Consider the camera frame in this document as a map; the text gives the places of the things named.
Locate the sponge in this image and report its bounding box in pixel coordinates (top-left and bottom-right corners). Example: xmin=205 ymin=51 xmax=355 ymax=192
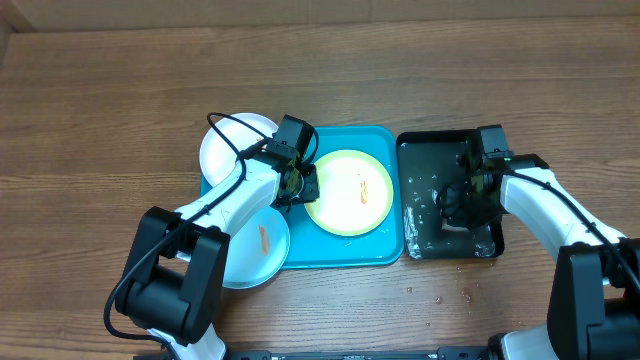
xmin=441 ymin=219 xmax=469 ymax=232

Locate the yellow-green plate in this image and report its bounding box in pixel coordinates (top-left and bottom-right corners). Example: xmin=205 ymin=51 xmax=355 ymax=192
xmin=305 ymin=149 xmax=394 ymax=237

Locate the white plate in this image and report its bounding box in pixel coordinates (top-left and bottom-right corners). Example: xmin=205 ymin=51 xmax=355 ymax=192
xmin=199 ymin=113 xmax=278 ymax=186

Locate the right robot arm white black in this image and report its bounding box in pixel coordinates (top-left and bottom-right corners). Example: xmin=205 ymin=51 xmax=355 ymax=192
xmin=436 ymin=167 xmax=639 ymax=359

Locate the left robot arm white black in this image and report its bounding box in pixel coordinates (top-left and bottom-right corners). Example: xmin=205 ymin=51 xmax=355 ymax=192
xmin=104 ymin=151 xmax=319 ymax=359

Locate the black plastic tray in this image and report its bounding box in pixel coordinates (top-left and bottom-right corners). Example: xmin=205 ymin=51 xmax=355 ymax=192
xmin=396 ymin=129 xmax=504 ymax=260

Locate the light blue plate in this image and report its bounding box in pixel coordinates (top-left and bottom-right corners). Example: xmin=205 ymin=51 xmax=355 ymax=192
xmin=223 ymin=207 xmax=290 ymax=290

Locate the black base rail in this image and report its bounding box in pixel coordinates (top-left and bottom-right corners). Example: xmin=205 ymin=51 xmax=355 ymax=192
xmin=133 ymin=345 xmax=501 ymax=360

